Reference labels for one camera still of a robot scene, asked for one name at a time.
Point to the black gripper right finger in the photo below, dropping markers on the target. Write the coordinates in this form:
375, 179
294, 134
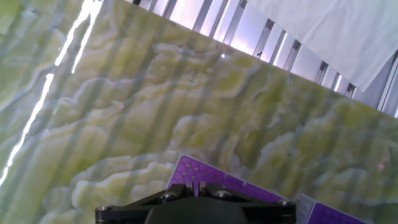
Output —
267, 213

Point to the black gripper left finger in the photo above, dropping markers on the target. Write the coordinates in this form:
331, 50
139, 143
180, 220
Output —
124, 213

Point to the small clear pipette tip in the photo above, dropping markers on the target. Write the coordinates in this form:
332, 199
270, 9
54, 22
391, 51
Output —
196, 189

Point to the green marble pattern mat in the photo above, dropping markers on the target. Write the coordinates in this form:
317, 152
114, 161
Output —
155, 93

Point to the white paper sheet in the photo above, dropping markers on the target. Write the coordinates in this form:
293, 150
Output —
342, 31

